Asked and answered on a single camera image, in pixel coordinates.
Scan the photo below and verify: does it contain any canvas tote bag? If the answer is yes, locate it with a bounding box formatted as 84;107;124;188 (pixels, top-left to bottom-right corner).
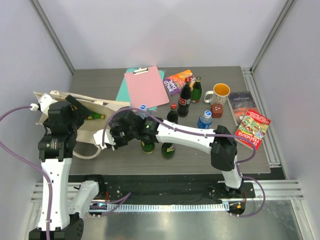
49;90;131;144

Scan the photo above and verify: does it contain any Pocari Sweat plastic bottle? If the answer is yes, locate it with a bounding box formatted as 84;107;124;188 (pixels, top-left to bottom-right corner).
138;104;151;119

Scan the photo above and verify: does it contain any green glass bottle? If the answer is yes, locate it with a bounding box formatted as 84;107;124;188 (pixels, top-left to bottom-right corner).
161;142;176;160
86;112;105;120
190;76;202;104
140;141;155;154

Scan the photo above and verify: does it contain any Coca-Cola glass bottle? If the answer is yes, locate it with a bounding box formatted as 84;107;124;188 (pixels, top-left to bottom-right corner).
166;103;179;124
177;76;192;118

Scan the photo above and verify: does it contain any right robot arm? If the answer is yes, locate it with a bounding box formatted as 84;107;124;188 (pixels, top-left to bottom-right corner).
103;107;244;198

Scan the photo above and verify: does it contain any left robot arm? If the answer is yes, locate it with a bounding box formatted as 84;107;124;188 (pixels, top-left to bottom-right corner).
28;93;107;240

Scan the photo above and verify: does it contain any pink clipboard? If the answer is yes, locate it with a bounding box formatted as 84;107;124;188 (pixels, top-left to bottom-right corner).
124;65;170;108

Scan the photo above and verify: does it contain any Roald Dahl book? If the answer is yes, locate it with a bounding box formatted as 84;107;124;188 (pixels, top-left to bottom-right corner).
162;69;196;96

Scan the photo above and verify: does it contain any brown red cube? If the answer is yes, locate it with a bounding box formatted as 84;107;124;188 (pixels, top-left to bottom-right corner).
211;103;224;119

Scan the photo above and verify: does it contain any white mug orange inside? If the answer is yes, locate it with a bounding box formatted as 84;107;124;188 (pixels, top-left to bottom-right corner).
204;83;231;106

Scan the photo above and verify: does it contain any dark purple book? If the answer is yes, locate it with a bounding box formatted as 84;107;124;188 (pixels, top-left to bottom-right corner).
227;91;259;126

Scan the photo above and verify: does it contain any red Treehouse book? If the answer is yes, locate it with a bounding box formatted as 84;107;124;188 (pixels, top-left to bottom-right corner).
234;108;271;150

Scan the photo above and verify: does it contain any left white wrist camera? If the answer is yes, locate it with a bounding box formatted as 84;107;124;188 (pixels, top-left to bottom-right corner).
30;93;57;117

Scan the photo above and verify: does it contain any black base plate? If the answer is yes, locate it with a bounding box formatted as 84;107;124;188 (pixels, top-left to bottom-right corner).
68;174;256;200

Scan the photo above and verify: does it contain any slotted cable duct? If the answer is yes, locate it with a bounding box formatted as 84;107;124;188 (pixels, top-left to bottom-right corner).
86;202;230;213

